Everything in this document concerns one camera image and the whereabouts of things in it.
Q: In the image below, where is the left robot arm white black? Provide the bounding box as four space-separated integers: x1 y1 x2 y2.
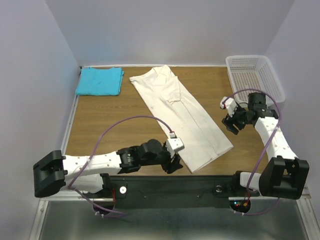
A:
33 137 185 198

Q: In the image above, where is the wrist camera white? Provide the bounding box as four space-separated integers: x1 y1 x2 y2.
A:
219 96 238 117
165 132 185 155

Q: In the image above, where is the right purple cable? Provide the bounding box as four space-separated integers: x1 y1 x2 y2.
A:
222 88 282 216

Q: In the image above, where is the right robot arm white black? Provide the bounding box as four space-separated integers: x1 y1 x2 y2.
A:
220 88 310 200

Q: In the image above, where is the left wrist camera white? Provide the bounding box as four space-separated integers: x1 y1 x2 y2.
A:
165 132 185 155

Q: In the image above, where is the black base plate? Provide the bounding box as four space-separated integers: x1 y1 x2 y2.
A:
82 175 261 210

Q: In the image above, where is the aluminium frame rail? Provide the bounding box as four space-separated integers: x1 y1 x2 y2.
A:
39 67 85 201

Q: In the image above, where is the folded blue t shirt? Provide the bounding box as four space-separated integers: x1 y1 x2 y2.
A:
75 67 124 96

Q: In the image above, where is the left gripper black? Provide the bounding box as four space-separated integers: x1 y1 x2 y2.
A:
140 137 183 173

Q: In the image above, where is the white plastic basket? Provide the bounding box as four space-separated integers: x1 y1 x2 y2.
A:
225 55 286 104

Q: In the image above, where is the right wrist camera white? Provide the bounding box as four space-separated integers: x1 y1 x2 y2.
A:
219 96 238 117

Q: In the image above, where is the purple cable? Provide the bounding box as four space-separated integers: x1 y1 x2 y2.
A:
222 88 282 216
67 114 177 219

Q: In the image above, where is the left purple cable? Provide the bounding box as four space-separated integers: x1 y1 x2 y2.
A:
67 114 177 219

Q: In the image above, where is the white t shirt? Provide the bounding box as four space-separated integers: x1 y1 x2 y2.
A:
129 65 233 173

